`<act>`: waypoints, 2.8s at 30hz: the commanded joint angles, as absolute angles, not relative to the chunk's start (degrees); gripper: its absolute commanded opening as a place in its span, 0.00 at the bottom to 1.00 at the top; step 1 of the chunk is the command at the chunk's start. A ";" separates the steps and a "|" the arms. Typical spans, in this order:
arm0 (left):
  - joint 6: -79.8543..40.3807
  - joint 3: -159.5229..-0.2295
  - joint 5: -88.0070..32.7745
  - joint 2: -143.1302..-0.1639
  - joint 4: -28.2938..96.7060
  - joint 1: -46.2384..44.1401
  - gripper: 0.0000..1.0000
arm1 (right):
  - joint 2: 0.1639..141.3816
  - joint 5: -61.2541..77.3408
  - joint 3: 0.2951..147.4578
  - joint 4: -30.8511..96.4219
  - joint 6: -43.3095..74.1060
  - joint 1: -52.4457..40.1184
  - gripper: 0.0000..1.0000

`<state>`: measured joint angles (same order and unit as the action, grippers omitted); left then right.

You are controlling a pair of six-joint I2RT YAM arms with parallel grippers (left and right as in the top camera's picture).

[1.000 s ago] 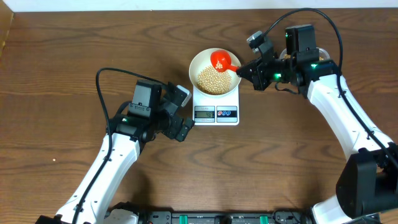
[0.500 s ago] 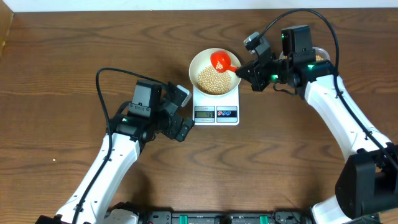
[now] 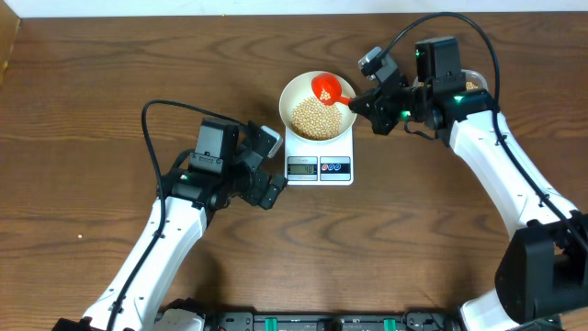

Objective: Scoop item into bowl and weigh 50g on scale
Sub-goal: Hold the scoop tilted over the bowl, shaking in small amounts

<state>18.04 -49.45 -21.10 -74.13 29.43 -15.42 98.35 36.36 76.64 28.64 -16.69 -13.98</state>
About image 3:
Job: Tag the white round bowl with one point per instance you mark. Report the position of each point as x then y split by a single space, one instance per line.
299 89

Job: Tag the yellow soybeans in container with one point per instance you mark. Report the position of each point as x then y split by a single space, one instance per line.
470 85

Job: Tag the red measuring scoop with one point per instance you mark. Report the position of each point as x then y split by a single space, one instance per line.
328 89

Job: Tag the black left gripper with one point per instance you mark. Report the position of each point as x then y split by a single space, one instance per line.
259 179

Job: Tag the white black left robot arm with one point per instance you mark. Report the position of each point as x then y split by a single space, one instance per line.
180 216

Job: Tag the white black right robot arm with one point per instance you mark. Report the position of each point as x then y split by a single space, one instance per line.
543 272

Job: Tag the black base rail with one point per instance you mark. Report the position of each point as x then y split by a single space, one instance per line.
331 322

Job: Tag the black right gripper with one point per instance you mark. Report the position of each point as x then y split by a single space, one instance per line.
374 111

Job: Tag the clear plastic bean container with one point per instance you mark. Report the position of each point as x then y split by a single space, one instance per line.
475 78

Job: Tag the white digital kitchen scale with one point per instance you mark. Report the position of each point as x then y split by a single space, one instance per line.
319 163

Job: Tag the yellow soybeans in bowl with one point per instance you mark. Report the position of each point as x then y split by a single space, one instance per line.
312 120

